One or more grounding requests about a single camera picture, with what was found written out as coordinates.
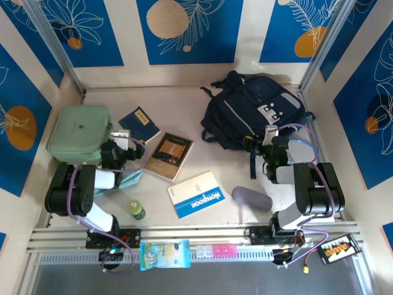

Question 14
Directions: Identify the grey slotted cable duct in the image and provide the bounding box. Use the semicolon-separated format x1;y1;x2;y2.
36;248;363;266

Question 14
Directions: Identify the mint green zip case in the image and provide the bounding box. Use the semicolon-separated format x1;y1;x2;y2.
45;104;115;165

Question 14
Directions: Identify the navy blue backpack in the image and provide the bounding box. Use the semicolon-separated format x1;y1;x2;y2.
200;70;316;181

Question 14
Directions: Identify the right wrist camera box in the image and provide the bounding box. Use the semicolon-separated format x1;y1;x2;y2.
264;125;279;145

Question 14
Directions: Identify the black controller box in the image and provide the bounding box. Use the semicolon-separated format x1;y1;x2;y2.
272;248;294;267
98;248;125;262

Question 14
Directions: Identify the yellow connector wire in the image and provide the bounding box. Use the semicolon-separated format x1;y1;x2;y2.
299;248;320;275

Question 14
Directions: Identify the green lidded jar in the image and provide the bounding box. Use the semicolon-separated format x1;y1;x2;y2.
126;199;147;221

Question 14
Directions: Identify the light teal fabric pouch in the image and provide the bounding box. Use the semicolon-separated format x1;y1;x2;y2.
93;170;144;197

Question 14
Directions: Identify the grey glasses case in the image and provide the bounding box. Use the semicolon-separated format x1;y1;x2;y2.
231;186;273;212

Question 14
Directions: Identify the pink and clear pill organiser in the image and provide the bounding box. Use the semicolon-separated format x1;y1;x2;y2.
196;244;239;258

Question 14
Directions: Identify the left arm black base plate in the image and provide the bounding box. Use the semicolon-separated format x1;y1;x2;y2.
85;228;142;250

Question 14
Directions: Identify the aluminium front rail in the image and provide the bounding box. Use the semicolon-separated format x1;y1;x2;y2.
26;226;366;256

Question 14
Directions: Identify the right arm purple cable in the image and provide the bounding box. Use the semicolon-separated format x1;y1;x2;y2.
274;122;337;267

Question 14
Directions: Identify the blue wet wipes packet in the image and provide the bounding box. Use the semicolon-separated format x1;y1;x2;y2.
139;239;192;272

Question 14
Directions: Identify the black and yellow circuit board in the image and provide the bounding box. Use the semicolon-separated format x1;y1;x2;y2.
316;234;362;266

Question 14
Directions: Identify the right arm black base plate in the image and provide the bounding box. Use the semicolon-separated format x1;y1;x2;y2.
248;226;306;246

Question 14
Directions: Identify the blue tube stethoscope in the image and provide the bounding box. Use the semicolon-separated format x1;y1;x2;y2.
288;139;321;163

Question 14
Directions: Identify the aluminium frame post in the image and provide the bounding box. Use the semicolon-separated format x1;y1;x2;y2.
23;0;86;95
299;0;354;93

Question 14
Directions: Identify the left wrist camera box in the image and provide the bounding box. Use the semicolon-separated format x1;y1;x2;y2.
111;131;132;151

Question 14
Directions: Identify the brown and black book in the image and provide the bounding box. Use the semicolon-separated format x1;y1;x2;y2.
143;132;194;182

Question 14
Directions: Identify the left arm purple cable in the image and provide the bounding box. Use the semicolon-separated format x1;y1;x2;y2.
69;136;148;274

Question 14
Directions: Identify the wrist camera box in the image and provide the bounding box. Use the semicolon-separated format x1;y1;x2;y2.
264;125;279;145
111;131;132;151

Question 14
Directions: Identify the small navy blue book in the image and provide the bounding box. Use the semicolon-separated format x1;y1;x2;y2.
118;106;161;144

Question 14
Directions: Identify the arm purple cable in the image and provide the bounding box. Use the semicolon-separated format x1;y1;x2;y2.
69;136;148;274
274;122;337;267

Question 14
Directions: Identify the blue and white notebook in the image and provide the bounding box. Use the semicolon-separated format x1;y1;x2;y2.
167;171;227;219

